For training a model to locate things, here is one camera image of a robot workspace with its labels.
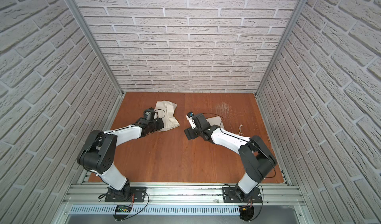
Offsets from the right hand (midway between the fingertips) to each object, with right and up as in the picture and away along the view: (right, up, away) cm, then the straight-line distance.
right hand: (187, 130), depth 88 cm
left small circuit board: (-31, -37, -16) cm, 51 cm away
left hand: (-17, +6, +8) cm, 20 cm away
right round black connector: (+30, -37, -18) cm, 51 cm away
